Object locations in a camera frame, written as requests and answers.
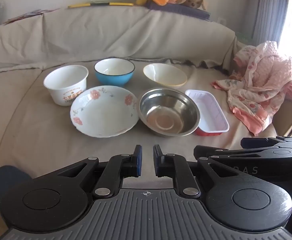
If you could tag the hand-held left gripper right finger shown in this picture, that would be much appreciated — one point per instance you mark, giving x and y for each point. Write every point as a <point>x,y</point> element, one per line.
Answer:
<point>157,160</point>

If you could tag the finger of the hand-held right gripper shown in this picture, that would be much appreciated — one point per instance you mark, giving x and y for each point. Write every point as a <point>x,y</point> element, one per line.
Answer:
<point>210,151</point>
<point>260,142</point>

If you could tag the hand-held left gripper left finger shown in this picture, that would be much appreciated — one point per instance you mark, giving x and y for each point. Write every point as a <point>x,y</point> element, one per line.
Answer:
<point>138,160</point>

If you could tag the stainless steel bowl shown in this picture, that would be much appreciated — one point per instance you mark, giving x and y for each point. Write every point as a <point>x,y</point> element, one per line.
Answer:
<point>168,112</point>

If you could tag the white floral plate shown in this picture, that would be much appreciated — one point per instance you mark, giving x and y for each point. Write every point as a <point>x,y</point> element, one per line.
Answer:
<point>103,115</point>

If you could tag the blue enamel bowl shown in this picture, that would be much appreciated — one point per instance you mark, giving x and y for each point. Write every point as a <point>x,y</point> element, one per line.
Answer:
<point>112,78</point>

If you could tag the white printed paper bowl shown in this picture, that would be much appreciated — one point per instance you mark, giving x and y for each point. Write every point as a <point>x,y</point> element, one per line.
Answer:
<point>66,80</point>

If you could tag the red and white plastic tray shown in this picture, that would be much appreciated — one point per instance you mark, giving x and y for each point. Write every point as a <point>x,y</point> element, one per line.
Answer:
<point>209,112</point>

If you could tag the brown chair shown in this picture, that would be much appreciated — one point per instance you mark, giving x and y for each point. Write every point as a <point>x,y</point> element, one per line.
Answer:
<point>290,116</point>

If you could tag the pink floral cloth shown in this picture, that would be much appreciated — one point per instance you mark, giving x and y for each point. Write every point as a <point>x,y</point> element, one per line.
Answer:
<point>265,85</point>

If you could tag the cream oval bowl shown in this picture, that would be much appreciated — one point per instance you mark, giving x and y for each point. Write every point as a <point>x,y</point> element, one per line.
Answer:
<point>164,75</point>

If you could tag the grey pleated curtain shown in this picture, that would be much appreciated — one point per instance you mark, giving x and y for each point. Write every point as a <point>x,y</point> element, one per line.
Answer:
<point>270,12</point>

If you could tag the yellow stick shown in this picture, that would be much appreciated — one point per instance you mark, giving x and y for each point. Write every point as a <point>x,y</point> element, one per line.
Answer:
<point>101,4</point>

